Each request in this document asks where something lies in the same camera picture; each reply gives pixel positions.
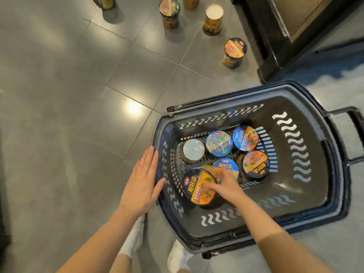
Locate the person's right hand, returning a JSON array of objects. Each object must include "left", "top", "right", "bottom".
[{"left": 203, "top": 168, "right": 251, "bottom": 207}]

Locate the person's left hand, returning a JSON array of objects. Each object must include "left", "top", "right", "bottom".
[{"left": 118, "top": 146, "right": 167, "bottom": 219}]

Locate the orange-lid instant noodle cup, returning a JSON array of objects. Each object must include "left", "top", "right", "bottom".
[
  {"left": 242, "top": 150, "right": 270, "bottom": 180},
  {"left": 182, "top": 165, "right": 219, "bottom": 208},
  {"left": 222, "top": 38, "right": 247, "bottom": 69},
  {"left": 159, "top": 0, "right": 181, "bottom": 29}
]

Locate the dark plastic shopping basket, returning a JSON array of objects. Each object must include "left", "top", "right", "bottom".
[{"left": 151, "top": 80, "right": 364, "bottom": 260}]

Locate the person's right forearm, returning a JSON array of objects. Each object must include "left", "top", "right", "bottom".
[{"left": 235, "top": 196, "right": 334, "bottom": 273}]

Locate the person's left forearm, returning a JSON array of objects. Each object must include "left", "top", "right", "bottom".
[{"left": 57, "top": 206, "right": 143, "bottom": 273}]

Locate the blue-lid instant noodle cup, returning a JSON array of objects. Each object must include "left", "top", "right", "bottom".
[
  {"left": 213, "top": 158, "right": 241, "bottom": 182},
  {"left": 205, "top": 131, "right": 234, "bottom": 158}
]

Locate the upturned white-bottom noodle cup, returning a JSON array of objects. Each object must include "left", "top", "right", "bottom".
[
  {"left": 202, "top": 4, "right": 224, "bottom": 36},
  {"left": 180, "top": 139, "right": 206, "bottom": 164}
]

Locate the person's left white sock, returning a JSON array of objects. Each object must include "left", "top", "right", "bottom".
[{"left": 118, "top": 214, "right": 145, "bottom": 259}]

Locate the person's white sock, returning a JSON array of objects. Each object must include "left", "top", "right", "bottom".
[
  {"left": 118, "top": 214, "right": 145, "bottom": 259},
  {"left": 167, "top": 239, "right": 194, "bottom": 273}
]

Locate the blue and orange noodle cup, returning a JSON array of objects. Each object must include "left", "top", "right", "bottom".
[{"left": 232, "top": 125, "right": 260, "bottom": 153}]

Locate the person's right white sock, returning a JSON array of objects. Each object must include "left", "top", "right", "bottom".
[{"left": 167, "top": 239, "right": 194, "bottom": 273}]

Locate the person's left leg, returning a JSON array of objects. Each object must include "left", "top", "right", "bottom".
[{"left": 109, "top": 253, "right": 132, "bottom": 273}]

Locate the dark shelf unit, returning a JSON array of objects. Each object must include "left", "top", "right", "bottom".
[{"left": 229, "top": 0, "right": 364, "bottom": 84}]

